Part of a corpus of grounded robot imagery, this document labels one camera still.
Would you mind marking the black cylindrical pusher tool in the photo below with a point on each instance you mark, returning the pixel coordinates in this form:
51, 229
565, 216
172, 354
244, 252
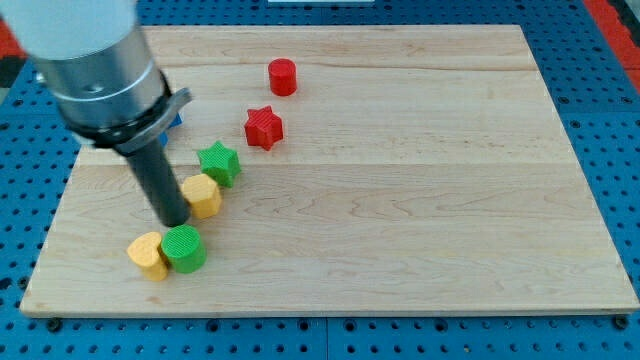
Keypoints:
155, 175

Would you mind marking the yellow hexagon block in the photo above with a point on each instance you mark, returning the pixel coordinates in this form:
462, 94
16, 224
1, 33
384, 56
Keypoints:
203, 195

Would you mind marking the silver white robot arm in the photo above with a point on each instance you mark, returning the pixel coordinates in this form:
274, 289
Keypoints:
94, 59

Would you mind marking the blue block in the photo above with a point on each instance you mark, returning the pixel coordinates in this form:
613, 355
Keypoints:
163, 137

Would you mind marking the green star block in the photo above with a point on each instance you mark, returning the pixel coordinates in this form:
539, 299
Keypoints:
220, 163

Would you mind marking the green cylinder block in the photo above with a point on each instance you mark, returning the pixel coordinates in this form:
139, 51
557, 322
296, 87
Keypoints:
183, 247

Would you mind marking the yellow heart block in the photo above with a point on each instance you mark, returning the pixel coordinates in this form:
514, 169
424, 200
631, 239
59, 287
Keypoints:
145, 252

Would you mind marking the red star block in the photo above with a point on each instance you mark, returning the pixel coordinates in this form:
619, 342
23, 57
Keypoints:
263, 128

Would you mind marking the red cylinder block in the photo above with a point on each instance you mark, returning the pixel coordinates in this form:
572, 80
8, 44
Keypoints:
282, 76

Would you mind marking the wooden board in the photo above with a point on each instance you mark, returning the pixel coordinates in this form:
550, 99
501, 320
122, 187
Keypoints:
424, 171

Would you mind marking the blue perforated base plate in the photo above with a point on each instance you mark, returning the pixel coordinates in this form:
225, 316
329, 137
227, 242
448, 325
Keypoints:
598, 105

